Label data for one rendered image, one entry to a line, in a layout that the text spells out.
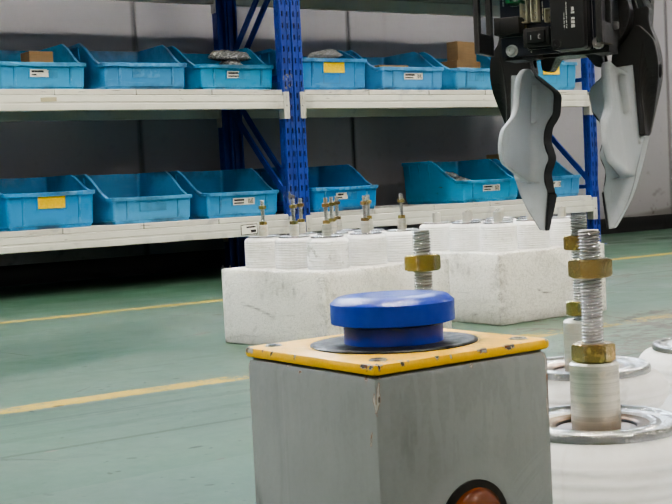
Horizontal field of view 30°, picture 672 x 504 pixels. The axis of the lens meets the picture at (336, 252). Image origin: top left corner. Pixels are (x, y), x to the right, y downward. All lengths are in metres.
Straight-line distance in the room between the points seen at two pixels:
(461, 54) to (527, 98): 5.51
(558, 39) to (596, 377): 0.20
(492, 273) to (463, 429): 2.77
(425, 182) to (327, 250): 3.45
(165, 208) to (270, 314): 2.30
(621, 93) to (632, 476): 0.26
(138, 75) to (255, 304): 2.32
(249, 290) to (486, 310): 0.62
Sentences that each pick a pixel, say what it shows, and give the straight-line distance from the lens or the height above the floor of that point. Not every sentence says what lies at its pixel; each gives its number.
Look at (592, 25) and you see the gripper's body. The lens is 0.69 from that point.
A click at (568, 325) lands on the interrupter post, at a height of 0.28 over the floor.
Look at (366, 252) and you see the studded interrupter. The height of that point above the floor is 0.21.
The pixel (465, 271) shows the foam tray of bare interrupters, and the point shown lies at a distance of 3.22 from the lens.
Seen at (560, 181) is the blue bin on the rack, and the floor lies 0.33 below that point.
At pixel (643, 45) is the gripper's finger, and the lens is 0.73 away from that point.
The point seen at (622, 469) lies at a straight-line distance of 0.54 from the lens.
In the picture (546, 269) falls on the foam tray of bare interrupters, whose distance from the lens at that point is 3.24.
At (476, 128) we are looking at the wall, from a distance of 7.03.
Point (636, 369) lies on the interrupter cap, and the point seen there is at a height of 0.25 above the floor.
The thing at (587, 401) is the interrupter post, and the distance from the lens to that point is 0.57.
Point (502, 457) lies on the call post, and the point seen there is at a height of 0.28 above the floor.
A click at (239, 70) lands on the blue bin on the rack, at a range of 5.37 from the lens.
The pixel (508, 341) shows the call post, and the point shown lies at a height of 0.31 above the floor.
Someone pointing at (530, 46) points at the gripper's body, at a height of 0.44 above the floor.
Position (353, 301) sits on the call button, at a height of 0.33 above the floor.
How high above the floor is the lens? 0.37
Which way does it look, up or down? 3 degrees down
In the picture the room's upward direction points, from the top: 3 degrees counter-clockwise
